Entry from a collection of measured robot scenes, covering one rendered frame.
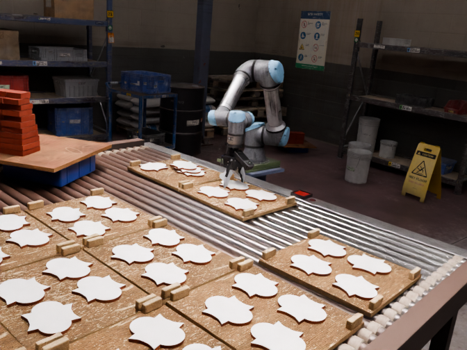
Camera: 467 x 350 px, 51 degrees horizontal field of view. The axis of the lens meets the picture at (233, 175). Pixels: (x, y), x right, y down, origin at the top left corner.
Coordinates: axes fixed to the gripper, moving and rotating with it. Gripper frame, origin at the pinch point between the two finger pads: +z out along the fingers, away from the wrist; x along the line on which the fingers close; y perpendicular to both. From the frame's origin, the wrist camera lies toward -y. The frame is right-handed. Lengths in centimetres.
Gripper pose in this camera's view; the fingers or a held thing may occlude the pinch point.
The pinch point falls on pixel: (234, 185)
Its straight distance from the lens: 232.1
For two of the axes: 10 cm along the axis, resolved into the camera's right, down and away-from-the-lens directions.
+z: -0.8, 9.6, 2.9
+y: -7.0, -2.6, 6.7
